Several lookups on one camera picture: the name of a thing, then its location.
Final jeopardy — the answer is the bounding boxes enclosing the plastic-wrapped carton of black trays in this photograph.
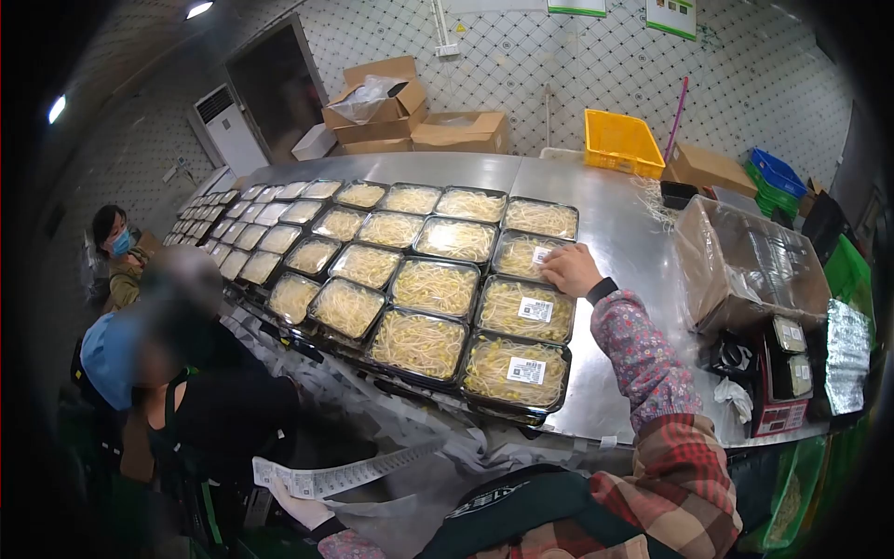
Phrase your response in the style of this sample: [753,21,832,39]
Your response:
[673,195,833,338]

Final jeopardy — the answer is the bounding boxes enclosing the green bag of sprouts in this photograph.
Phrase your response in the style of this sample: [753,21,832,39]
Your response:
[739,436,829,554]

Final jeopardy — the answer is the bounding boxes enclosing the flat brown cardboard box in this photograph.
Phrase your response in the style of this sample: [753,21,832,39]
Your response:
[411,111,510,155]

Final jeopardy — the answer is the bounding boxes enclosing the person's right hand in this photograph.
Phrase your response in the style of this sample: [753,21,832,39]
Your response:
[540,243,603,299]

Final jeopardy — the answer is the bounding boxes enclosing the green-edged wall poster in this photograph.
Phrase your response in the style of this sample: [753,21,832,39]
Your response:
[645,0,698,42]
[546,0,608,18]

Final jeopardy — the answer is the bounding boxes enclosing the yellow plastic crate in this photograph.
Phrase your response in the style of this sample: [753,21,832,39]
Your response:
[584,109,666,181]

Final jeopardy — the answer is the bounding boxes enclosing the small white box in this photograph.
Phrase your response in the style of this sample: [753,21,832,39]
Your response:
[291,123,338,162]

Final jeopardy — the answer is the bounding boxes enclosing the white standing air conditioner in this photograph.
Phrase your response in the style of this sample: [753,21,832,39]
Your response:
[186,84,271,180]

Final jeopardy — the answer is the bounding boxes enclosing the blue plastic crate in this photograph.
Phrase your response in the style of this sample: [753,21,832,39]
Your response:
[748,147,810,199]

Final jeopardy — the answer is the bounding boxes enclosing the loose bean sprouts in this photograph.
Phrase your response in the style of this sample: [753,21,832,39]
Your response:
[630,175,680,232]

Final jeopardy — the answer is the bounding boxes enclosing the stack of green crates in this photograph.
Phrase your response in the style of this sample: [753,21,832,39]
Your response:
[743,162,801,218]

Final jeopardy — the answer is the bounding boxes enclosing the empty black tray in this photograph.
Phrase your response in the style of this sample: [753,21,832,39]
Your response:
[659,181,700,211]

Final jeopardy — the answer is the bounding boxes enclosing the rows of bean sprout trays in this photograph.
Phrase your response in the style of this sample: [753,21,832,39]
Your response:
[163,179,581,428]

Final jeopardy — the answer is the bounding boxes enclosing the person's right fingers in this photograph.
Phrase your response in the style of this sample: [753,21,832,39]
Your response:
[540,246,575,283]

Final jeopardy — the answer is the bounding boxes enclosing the person's left fingers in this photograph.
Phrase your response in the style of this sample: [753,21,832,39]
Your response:
[269,477,308,510]

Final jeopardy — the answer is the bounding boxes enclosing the person's left hand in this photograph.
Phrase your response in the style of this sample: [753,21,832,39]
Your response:
[269,477,336,532]

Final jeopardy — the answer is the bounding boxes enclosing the crumpled white glove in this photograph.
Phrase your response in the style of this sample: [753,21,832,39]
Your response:
[713,377,754,424]

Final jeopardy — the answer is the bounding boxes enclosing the silver foil bag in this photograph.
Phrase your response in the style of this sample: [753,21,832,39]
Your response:
[825,299,873,417]

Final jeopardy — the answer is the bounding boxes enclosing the pink stick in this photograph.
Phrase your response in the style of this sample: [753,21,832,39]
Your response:
[664,76,690,163]

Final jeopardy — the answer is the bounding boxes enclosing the closed brown cardboard box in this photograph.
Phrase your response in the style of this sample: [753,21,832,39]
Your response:
[661,143,759,199]

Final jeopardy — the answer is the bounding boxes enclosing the green plastic crate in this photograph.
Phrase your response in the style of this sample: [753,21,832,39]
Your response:
[823,234,875,324]

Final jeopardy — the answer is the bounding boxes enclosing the person's body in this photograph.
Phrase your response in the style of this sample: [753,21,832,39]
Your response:
[418,412,743,559]

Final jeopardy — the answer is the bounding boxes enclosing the red and black label printer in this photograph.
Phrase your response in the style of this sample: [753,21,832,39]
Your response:
[750,314,816,439]

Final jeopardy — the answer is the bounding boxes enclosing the stack of open cardboard boxes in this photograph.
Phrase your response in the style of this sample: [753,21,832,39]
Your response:
[322,56,429,155]

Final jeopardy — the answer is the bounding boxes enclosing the black wrist band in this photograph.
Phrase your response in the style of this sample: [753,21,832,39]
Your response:
[586,277,620,307]
[308,516,346,543]

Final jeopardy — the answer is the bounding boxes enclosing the strip of white barcode labels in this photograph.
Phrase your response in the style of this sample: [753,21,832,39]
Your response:
[252,439,448,501]

